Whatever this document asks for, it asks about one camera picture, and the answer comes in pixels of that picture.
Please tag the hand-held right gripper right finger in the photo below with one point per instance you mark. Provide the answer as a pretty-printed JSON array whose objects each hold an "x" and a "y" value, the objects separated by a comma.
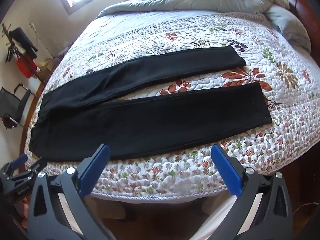
[{"x": 226, "y": 166}]

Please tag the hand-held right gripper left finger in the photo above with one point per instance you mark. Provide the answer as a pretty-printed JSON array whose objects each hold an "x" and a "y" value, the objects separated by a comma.
[{"x": 96, "y": 163}]

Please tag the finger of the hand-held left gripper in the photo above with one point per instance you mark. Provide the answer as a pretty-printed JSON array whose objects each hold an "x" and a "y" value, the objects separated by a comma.
[
  {"x": 19, "y": 160},
  {"x": 32, "y": 168}
]

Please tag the black pants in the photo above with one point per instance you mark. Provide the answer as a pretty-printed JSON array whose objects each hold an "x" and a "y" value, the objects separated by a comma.
[{"x": 150, "y": 120}]

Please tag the black folding chair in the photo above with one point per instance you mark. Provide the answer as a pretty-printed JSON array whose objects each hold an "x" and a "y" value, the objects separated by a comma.
[{"x": 12, "y": 102}]

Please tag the red hanging clothes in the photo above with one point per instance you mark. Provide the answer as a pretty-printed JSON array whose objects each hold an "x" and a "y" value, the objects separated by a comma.
[{"x": 26, "y": 66}]

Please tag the coat rack with dark clothes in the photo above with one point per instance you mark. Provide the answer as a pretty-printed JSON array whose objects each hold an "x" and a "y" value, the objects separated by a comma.
[{"x": 21, "y": 40}]

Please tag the floral quilted bedspread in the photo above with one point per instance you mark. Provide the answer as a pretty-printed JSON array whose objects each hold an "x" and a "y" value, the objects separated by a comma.
[{"x": 200, "y": 33}]

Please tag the grey comforter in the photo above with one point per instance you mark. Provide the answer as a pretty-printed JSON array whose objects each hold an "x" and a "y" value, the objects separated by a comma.
[{"x": 212, "y": 1}]

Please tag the wooden headboard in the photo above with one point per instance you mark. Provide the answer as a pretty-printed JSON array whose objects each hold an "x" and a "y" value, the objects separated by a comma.
[{"x": 305, "y": 12}]

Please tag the wooden bed frame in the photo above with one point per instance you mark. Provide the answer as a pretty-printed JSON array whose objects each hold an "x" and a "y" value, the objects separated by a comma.
[{"x": 31, "y": 105}]

